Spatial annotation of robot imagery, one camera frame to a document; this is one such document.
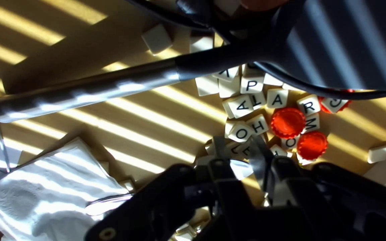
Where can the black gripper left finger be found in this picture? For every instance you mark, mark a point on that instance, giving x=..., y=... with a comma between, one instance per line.
x=229, y=190

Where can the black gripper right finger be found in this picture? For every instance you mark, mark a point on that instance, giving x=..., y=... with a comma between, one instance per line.
x=269, y=170

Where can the letter tile A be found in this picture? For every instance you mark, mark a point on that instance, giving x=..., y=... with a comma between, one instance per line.
x=276, y=98

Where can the red bottle cap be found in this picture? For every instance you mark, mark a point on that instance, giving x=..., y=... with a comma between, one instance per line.
x=287, y=122
x=312, y=145

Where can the letter tile H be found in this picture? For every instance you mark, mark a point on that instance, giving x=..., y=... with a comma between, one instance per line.
x=258, y=125

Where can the letter tile O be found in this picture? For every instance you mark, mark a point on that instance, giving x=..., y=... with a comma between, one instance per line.
x=237, y=131

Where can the letter tile P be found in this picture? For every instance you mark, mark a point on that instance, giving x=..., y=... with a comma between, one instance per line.
x=252, y=85

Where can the white napkin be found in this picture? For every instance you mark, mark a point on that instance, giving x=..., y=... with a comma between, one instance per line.
x=57, y=197

